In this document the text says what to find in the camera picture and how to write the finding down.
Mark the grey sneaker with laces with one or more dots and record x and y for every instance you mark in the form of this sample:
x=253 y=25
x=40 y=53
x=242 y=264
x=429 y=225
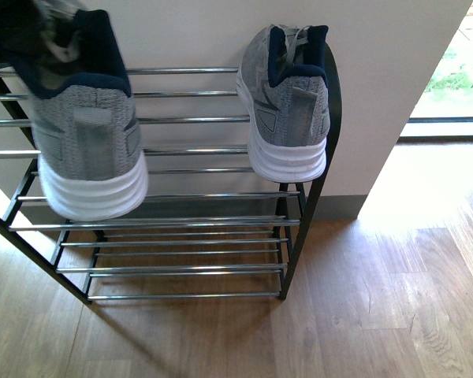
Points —
x=282 y=82

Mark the grey sneaker navy lining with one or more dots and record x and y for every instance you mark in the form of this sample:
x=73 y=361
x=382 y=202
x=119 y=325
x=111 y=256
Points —
x=91 y=164

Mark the black metal shoe rack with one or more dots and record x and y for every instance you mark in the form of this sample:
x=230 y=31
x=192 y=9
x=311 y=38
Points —
x=170 y=236

